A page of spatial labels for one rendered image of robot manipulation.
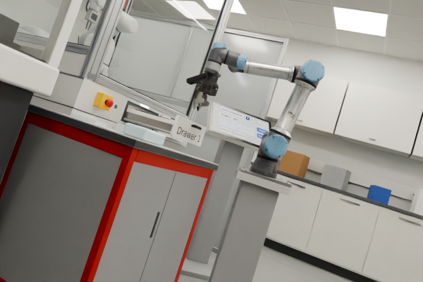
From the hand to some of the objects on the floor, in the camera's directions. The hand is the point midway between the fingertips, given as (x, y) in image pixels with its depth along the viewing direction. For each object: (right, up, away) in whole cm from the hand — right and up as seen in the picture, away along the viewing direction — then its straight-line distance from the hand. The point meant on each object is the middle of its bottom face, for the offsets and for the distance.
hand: (195, 107), depth 205 cm
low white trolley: (-50, -85, -41) cm, 107 cm away
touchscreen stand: (-4, -112, +85) cm, 140 cm away
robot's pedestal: (+12, -110, +5) cm, 111 cm away
